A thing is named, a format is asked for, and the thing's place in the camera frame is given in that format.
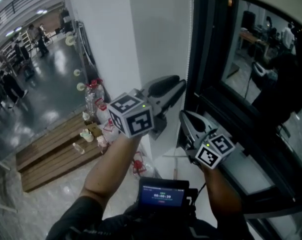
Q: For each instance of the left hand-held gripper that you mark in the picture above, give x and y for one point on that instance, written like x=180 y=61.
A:
x=130 y=114

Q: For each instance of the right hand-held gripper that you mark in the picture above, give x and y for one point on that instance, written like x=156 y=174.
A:
x=215 y=150

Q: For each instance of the person's left forearm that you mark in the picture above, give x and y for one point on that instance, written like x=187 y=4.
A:
x=108 y=171

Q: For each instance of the person's right forearm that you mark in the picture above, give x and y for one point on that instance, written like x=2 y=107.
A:
x=221 y=194

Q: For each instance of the black framed window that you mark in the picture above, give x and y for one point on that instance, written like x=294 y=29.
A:
x=205 y=59

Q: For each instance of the large clear water jug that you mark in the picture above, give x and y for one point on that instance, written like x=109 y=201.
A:
x=109 y=131
x=102 y=111
x=92 y=99
x=139 y=165

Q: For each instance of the black chest-mounted screen device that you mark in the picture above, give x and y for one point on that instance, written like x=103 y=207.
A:
x=162 y=195

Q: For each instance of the small cardboard box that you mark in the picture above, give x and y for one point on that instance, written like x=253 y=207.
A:
x=94 y=129

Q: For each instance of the small pink figurine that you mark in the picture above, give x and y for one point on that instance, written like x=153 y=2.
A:
x=102 y=141

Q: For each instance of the white spray bottle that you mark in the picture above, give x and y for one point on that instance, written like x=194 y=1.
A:
x=86 y=116

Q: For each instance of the folded trolley with cream wheels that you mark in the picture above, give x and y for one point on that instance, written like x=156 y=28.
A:
x=87 y=51

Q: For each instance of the pale green cup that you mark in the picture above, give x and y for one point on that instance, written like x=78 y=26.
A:
x=87 y=135

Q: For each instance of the small clear plastic bottle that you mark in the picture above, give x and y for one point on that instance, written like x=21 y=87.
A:
x=79 y=148

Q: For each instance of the standing rack with grey garments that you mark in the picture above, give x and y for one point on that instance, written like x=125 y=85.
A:
x=66 y=21

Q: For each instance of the wooden step platform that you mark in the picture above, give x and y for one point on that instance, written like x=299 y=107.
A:
x=51 y=164

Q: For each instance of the black wheeled equipment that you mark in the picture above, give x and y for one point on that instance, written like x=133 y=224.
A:
x=28 y=70

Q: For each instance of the group of ceiling lights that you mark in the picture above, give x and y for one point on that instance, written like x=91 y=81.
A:
x=42 y=11

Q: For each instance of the person's dark shirt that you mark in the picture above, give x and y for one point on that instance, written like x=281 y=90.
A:
x=76 y=219

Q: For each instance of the white shelf rack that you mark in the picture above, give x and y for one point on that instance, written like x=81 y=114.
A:
x=26 y=37

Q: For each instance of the black balcony railing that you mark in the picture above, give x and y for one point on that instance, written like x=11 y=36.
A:
x=14 y=5

